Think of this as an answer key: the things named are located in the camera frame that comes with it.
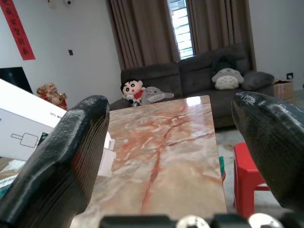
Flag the small white box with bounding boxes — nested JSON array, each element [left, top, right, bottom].
[[97, 132, 117, 178]]

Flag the large white printed box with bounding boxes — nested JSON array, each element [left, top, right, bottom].
[[0, 78, 68, 162]]

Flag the Shin-chan plush doll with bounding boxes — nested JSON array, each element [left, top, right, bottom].
[[120, 79, 147, 107]]

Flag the small grey Totoro plush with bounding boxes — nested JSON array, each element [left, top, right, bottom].
[[141, 86, 175, 105]]

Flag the golden Buddha figurine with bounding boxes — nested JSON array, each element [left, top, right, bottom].
[[36, 82, 69, 111]]

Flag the green handled tool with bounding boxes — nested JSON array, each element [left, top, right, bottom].
[[218, 155, 226, 181]]

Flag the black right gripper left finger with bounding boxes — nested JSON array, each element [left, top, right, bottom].
[[0, 95, 110, 228]]

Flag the orange marble folding table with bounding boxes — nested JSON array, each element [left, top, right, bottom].
[[71, 95, 228, 220]]

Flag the dark grey recliner sofa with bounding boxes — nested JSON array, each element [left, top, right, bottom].
[[109, 42, 275, 129]]

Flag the brown curtain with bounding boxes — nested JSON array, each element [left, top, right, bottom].
[[105, 0, 180, 71], [186, 0, 257, 71]]

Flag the black television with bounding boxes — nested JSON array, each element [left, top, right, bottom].
[[0, 67, 34, 95]]

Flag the red plastic stool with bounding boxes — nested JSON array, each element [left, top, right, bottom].
[[232, 142, 271, 213]]

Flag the brown cardboard box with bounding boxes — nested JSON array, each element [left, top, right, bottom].
[[273, 79, 295, 104]]

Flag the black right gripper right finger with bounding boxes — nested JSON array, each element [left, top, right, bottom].
[[231, 91, 304, 212]]

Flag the red paper wall banner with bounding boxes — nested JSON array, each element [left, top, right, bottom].
[[0, 0, 36, 61]]

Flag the grey pillow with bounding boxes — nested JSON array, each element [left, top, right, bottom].
[[241, 71, 275, 91]]

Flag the round Totoro plush cushion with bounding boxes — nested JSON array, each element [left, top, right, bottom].
[[211, 67, 245, 90]]

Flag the louvred window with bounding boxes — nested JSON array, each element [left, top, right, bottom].
[[167, 0, 197, 60]]

